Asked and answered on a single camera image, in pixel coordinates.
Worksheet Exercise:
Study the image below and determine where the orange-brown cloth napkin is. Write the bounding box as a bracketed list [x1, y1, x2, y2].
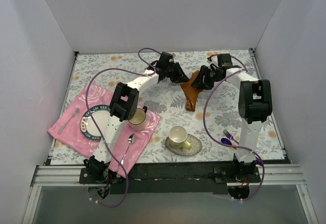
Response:
[180, 70, 202, 111]

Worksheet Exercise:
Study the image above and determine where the floral patterned tablecloth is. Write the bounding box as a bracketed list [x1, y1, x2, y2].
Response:
[50, 49, 286, 165]

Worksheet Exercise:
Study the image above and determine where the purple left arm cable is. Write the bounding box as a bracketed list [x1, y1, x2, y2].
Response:
[85, 47, 164, 207]

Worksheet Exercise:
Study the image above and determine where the purple fork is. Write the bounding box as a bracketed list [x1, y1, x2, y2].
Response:
[223, 129, 239, 145]

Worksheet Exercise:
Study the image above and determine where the silver fork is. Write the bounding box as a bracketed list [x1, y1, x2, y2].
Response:
[58, 107, 80, 134]

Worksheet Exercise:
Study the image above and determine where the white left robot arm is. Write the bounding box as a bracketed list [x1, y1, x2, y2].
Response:
[84, 52, 189, 183]

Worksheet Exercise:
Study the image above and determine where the pale green teacup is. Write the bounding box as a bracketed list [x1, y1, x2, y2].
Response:
[168, 126, 192, 150]

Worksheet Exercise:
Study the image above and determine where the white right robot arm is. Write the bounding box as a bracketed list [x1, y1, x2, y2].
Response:
[191, 53, 273, 183]

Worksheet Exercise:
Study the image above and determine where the cream mug black handle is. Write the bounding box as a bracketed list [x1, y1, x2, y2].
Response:
[128, 106, 148, 131]

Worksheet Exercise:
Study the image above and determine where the woven round saucer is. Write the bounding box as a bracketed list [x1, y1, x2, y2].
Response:
[165, 134, 202, 157]

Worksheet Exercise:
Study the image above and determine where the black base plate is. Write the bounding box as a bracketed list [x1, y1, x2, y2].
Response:
[79, 161, 261, 194]

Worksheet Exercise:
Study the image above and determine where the white plate green rim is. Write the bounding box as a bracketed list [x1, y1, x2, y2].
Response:
[80, 104, 110, 141]

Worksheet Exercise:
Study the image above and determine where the aluminium frame rail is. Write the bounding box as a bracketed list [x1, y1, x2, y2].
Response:
[22, 162, 318, 223]

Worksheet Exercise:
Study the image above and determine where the purple spoon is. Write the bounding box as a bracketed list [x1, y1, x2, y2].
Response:
[221, 137, 236, 150]

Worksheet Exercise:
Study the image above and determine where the pink floral placemat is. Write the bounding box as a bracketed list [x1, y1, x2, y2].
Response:
[48, 85, 160, 173]

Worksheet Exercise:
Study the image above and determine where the silver spoon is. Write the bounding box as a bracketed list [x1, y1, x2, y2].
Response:
[119, 133, 137, 167]

